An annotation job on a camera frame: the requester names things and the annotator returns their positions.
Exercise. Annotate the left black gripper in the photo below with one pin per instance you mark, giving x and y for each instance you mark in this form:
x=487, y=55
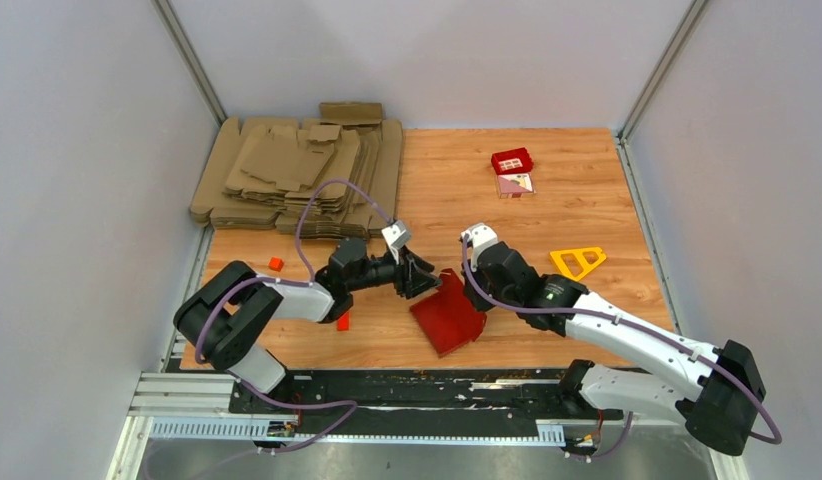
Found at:
x=413, y=274

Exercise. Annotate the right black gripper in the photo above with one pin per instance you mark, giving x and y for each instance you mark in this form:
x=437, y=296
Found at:
x=480, y=304

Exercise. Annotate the red paper box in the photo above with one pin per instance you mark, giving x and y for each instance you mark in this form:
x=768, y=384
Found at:
x=447, y=318

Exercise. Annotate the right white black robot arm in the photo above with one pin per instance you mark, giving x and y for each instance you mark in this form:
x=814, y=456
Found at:
x=716, y=392

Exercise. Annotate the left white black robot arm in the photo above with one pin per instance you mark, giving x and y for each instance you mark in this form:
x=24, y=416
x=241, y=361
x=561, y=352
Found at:
x=224, y=319

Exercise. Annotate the clear card box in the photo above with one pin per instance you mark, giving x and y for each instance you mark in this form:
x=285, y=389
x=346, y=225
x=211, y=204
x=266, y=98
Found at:
x=514, y=185

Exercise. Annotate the yellow triangular plastic piece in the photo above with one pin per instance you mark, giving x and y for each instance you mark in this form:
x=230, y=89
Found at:
x=577, y=263

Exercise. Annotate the small red block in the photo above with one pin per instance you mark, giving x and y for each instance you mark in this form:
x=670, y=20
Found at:
x=343, y=323

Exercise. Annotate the red toy brick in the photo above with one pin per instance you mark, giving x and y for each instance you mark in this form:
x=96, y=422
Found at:
x=514, y=161

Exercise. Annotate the small orange cube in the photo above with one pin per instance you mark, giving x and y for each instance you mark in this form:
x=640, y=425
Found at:
x=276, y=264

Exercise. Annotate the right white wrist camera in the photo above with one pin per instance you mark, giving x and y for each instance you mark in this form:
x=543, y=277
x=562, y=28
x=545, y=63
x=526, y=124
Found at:
x=476, y=239

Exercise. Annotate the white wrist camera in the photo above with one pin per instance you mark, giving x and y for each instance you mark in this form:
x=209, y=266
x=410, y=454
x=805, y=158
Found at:
x=396, y=235
x=476, y=239

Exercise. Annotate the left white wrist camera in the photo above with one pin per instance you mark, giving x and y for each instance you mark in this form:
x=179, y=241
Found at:
x=396, y=235

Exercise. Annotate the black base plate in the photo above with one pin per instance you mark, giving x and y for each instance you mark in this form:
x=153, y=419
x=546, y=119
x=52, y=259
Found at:
x=532, y=391

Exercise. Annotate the aluminium frame rail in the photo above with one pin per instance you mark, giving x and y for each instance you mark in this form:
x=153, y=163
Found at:
x=207, y=426

